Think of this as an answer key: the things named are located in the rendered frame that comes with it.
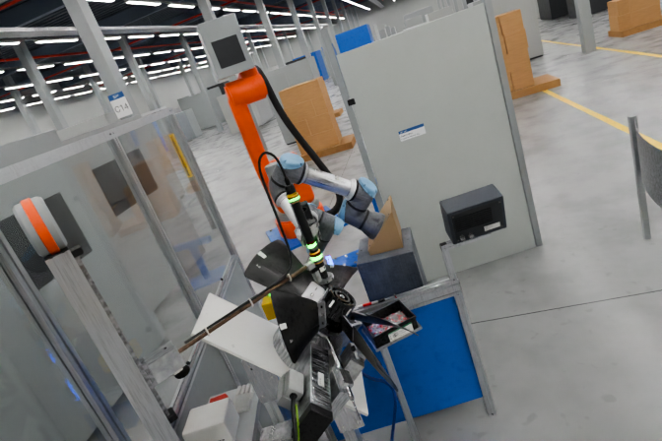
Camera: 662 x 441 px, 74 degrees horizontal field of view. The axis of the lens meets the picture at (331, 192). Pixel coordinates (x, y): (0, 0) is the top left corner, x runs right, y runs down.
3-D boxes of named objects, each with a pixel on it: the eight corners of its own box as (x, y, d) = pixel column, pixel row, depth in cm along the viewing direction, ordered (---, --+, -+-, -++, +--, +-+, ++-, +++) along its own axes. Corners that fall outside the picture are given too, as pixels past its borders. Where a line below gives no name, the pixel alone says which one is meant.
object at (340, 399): (331, 423, 142) (318, 420, 140) (324, 400, 150) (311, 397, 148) (352, 394, 140) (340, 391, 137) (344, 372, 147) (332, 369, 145)
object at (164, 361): (155, 389, 131) (142, 366, 129) (150, 379, 137) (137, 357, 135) (186, 367, 137) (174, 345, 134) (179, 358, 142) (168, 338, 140)
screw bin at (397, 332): (377, 350, 190) (372, 338, 188) (363, 332, 206) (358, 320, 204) (420, 328, 195) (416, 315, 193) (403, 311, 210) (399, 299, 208)
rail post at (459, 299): (489, 415, 236) (454, 295, 213) (486, 410, 240) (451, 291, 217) (496, 413, 236) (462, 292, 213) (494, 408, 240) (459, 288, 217)
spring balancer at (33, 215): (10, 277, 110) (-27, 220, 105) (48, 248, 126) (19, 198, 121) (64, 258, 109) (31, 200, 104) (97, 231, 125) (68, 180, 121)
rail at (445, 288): (288, 348, 218) (282, 336, 216) (288, 344, 222) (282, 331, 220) (462, 293, 213) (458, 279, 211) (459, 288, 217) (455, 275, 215)
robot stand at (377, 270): (406, 372, 286) (360, 239, 256) (452, 364, 279) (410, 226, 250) (408, 409, 258) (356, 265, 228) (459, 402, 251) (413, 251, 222)
